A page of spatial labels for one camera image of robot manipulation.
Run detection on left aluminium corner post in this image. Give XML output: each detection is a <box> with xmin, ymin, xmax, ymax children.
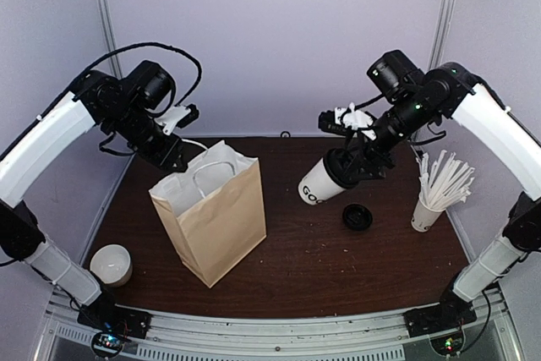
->
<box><xmin>87</xmin><ymin>0</ymin><xmax>122</xmax><ymax>74</ymax></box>

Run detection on right aluminium corner post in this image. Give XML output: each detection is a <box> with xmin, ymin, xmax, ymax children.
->
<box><xmin>428</xmin><ymin>0</ymin><xmax>456</xmax><ymax>69</ymax></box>

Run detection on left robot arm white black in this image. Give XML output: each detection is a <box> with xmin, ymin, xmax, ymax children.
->
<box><xmin>1</xmin><ymin>61</ymin><xmax>199</xmax><ymax>331</ymax></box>

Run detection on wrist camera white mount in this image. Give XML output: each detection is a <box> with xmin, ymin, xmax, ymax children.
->
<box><xmin>318</xmin><ymin>103</ymin><xmax>376</xmax><ymax>140</ymax></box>
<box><xmin>155</xmin><ymin>104</ymin><xmax>199</xmax><ymax>135</ymax></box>

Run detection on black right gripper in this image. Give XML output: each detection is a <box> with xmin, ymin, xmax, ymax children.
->
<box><xmin>341</xmin><ymin>89</ymin><xmax>437</xmax><ymax>183</ymax></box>

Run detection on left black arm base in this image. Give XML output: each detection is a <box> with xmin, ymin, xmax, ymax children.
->
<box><xmin>77</xmin><ymin>291</ymin><xmax>151</xmax><ymax>339</ymax></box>

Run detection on bundle of white wrapped straws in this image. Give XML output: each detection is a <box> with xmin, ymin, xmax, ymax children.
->
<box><xmin>416</xmin><ymin>150</ymin><xmax>475</xmax><ymax>211</ymax></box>

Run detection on white paper coffee cup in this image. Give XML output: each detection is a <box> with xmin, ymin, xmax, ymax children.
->
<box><xmin>298</xmin><ymin>156</ymin><xmax>348</xmax><ymax>205</ymax></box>

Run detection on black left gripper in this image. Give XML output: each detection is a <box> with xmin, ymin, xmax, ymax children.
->
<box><xmin>107</xmin><ymin>101</ymin><xmax>189</xmax><ymax>172</ymax></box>

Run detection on aluminium corner post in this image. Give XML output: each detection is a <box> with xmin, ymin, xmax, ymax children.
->
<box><xmin>428</xmin><ymin>0</ymin><xmax>456</xmax><ymax>69</ymax></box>
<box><xmin>87</xmin><ymin>0</ymin><xmax>122</xmax><ymax>74</ymax></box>

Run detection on brown paper bag white handles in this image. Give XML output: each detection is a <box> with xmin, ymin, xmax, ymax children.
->
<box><xmin>149</xmin><ymin>140</ymin><xmax>267</xmax><ymax>288</ymax></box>

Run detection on aluminium front rail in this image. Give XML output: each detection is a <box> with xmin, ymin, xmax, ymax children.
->
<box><xmin>33</xmin><ymin>284</ymin><xmax>529</xmax><ymax>361</ymax></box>

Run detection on white ceramic bowl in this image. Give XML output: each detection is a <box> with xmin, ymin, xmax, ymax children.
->
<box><xmin>90</xmin><ymin>244</ymin><xmax>133</xmax><ymax>287</ymax></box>

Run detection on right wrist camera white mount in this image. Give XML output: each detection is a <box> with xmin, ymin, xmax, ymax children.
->
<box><xmin>318</xmin><ymin>103</ymin><xmax>376</xmax><ymax>140</ymax></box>

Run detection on paper cup holding straws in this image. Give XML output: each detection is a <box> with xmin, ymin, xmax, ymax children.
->
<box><xmin>411</xmin><ymin>198</ymin><xmax>442</xmax><ymax>232</ymax></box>

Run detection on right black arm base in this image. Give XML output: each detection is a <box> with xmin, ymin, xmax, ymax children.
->
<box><xmin>403</xmin><ymin>286</ymin><xmax>477</xmax><ymax>337</ymax></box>

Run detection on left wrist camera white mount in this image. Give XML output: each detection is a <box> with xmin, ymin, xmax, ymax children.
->
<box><xmin>155</xmin><ymin>104</ymin><xmax>199</xmax><ymax>135</ymax></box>

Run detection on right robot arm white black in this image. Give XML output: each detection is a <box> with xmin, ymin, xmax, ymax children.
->
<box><xmin>334</xmin><ymin>50</ymin><xmax>540</xmax><ymax>329</ymax></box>

